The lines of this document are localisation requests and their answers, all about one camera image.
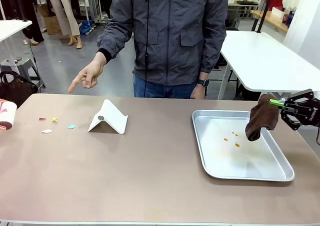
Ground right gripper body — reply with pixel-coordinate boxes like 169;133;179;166
299;95;320;127

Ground brown cloth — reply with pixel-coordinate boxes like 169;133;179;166
244;93;279;142

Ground pink lint roller black handle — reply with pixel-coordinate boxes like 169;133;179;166
0;98;18;132

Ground person's right forearm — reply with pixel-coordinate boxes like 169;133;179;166
96;23;133;64

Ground person's left forearm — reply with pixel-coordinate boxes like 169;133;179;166
199;30;227;81

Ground person's left hand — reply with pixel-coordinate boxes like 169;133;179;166
189;84;208;100

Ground person's right hand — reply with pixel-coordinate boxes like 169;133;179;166
67;52;107;94

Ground silver metal tray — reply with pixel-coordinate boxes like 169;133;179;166
191;109;295;182

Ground blue label bottle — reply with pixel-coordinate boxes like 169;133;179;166
287;7;297;28

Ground wooden workbench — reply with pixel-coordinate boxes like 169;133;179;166
250;10;290;34

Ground dark bottle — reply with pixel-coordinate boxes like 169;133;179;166
282;7;291;24

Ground white box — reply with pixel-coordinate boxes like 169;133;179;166
271;6;285;18

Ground black stand pole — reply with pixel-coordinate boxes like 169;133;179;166
254;0;275;34

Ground person in grey jacket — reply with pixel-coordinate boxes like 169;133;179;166
96;0;230;99

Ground white folded stand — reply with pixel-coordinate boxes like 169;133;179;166
87;98;129;136

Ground person in dark trousers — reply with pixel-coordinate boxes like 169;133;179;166
98;0;113;19

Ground blue plastic bag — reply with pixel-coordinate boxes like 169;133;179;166
79;19;95;36

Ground person in beige bottoms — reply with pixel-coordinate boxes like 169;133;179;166
48;0;83;50

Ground cardboard box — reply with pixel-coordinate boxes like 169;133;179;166
36;4;63;36

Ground person in black clothes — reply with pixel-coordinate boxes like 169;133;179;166
18;0;45;46

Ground grey metal stool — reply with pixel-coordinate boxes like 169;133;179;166
0;57;47;89

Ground black bag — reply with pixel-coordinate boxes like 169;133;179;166
0;70;39;109

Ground small white table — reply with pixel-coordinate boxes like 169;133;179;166
0;19;33;67

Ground black hanging cord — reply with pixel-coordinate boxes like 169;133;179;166
143;0;151;98

